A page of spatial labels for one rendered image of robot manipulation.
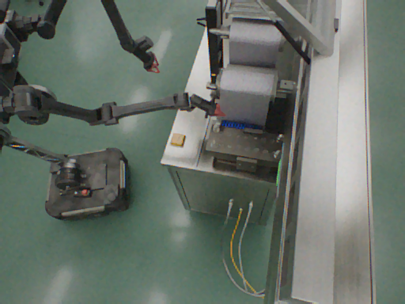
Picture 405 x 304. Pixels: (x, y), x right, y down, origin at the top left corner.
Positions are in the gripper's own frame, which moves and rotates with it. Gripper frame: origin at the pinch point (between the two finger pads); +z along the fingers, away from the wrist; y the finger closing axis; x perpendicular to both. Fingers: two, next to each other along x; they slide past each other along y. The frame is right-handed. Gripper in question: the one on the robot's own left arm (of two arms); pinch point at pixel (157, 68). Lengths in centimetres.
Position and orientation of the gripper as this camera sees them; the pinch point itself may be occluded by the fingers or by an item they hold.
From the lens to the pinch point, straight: 186.0
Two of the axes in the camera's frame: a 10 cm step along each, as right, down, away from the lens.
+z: 5.6, 3.4, 7.6
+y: -1.4, -8.6, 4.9
